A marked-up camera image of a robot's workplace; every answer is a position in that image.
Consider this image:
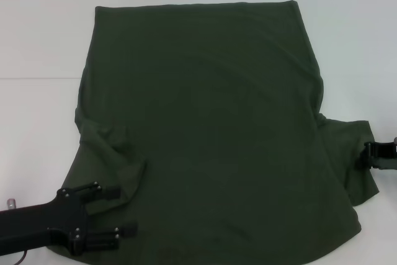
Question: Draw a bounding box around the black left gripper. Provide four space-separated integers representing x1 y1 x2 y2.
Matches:
0 181 140 257

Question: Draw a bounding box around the dark green t-shirt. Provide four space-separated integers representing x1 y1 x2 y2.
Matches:
46 0 381 261

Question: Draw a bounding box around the thin dark left arm cable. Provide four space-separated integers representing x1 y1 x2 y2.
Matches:
17 249 31 265

